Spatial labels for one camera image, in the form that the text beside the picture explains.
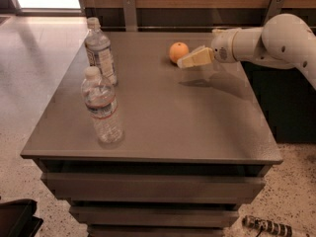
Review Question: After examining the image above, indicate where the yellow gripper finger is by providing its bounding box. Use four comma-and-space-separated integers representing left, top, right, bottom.
177, 47, 214, 69
190, 45, 206, 54

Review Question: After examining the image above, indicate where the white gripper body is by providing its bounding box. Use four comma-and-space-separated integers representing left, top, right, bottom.
211, 28, 240, 63

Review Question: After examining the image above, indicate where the orange fruit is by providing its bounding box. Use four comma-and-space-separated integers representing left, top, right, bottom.
169, 42, 189, 63

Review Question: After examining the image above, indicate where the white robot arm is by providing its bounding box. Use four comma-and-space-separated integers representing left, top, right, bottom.
177, 14, 316, 89

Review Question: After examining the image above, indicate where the grey drawer cabinet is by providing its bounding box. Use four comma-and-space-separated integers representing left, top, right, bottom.
23, 33, 281, 237

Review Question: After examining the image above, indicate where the far clear water bottle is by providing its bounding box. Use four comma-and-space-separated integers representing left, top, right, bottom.
84, 17, 118, 85

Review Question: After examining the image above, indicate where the clear water bottle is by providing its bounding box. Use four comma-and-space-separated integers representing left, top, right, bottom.
81, 66, 124, 143
84, 17, 118, 85

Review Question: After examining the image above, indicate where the near clear water bottle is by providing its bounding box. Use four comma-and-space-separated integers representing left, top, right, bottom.
81, 66, 124, 143

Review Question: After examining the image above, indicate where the striped object on floor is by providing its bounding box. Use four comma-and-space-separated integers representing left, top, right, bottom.
242, 215, 293, 237

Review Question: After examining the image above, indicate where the black object bottom left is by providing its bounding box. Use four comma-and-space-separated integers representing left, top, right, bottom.
0, 198, 43, 237

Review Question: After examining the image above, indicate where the right metal bracket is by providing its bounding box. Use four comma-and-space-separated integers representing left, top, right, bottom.
262, 0, 285, 25

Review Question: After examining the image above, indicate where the metal bracket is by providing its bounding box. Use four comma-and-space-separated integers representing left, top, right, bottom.
122, 0, 138, 32
262, 0, 285, 25

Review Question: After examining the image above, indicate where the left metal bracket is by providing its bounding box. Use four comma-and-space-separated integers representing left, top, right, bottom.
122, 0, 138, 32

